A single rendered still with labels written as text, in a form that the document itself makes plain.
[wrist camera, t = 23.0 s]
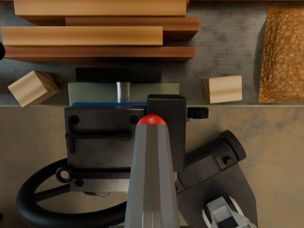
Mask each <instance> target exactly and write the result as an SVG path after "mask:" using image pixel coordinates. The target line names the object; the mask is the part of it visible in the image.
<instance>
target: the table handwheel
mask: <svg viewBox="0 0 304 228"><path fill-rule="evenodd" d="M62 166H68V161H67V158H64V159H61V160H59V161H56V162H54V163H52V164H49V165H47V166H45V167H44V168H42V169H40V170H39V171H37V172H36V173H34V174H33V175H32V176H30V177H29V178H28V179H27V180H26V181H25V182H24V183H23V185H22V186H21V188H20V189H19V191H18V193H17V196H16V201H15V207H16V211H17V214H18V216H19V217H20V218H21V219H22V221H23V222H25V223H26V224H27V225H28V226H30V227H32V228H109V227H110V226H116V225H118V224H121V223H123V222H125V214H126V206H127V201H125V202H123V203H121V204H118V205H116V206H113V207H110V208H107V209H103V210H99V211H95V212H89V213H81V214H64V213H56V212H52V211H49V210H46V209H43V208H41V207H40V206H38V205H37V204H36V203H37V202H40V201H43V200H46V199H49V198H51V197H54V196H57V195H61V194H64V193H67V192H70V183H69V184H66V185H62V186H59V187H56V188H53V189H49V190H45V191H42V192H38V193H35V191H36V189H37V188H38V187H39V186H40V185H41V184H42V183H43V182H44V181H45V180H46V179H48V178H49V177H51V176H53V175H55V174H56V170H57V169H58V168H59V167H62ZM83 193H85V194H87V195H90V196H96V194H95V193H94V192H83Z"/></svg>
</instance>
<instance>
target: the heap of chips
mask: <svg viewBox="0 0 304 228"><path fill-rule="evenodd" d="M258 103H304V6H268V7H267V16H266V29H265V38H264V47H263V56H262V65H261V78H260V87H259V96H258Z"/></svg>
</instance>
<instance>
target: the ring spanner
mask: <svg viewBox="0 0 304 228"><path fill-rule="evenodd" d="M62 171H67V172H68V173H69V177H68V178H67V179H64V178H62V177H61V172H62ZM130 172H131V171H73V170H72V169H71V168H70V167H68V166H62V167H59V168H58V169H57V170H56V174H55V176H56V179H57V180H58V181H59V182H61V183H69V182H71V181H72V180H73V179H130Z"/></svg>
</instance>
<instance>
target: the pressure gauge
mask: <svg viewBox="0 0 304 228"><path fill-rule="evenodd" d="M187 118H188V119H193V120H206V119H208V118H209V109H208V108H206V107H188V108H187Z"/></svg>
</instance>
